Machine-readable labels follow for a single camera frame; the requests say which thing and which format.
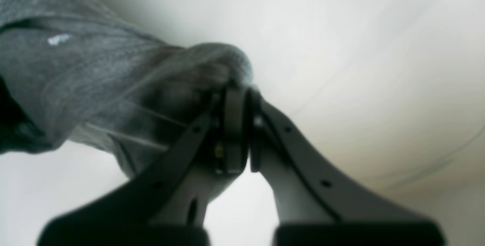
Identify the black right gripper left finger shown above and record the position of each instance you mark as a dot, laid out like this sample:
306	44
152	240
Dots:
165	205

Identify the grey T-shirt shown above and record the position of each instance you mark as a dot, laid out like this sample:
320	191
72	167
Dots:
72	70

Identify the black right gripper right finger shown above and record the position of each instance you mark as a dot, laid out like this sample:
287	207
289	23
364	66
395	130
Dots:
317	204

